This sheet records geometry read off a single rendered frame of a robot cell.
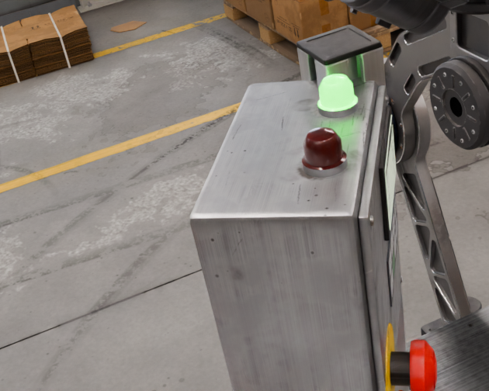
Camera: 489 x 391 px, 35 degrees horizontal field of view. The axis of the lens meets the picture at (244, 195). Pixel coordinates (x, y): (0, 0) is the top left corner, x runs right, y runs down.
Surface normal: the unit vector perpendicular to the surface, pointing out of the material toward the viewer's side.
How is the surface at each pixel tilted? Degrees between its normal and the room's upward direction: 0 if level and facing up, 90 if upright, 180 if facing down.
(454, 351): 0
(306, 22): 90
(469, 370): 0
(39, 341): 0
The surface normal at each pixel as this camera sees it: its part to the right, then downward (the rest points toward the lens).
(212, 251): -0.21, 0.56
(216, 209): -0.17, -0.83
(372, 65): 0.38, 0.45
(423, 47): -0.91, 0.34
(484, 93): 0.20, -0.15
